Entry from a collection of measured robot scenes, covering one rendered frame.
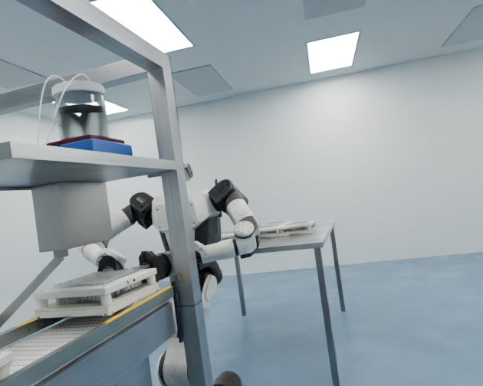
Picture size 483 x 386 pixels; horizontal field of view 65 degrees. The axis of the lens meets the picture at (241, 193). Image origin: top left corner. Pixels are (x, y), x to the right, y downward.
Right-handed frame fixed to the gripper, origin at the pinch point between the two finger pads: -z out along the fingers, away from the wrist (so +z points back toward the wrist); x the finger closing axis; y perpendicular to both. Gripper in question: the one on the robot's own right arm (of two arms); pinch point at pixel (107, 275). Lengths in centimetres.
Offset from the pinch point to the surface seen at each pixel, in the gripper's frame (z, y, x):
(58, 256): -9.2, 12.3, -8.9
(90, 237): -4.1, 3.5, -13.0
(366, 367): 98, -146, 98
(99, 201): 1.1, 0.3, -24.8
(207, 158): 483, -129, -109
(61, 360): -48.3, 5.8, 9.8
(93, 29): -38, -6, -64
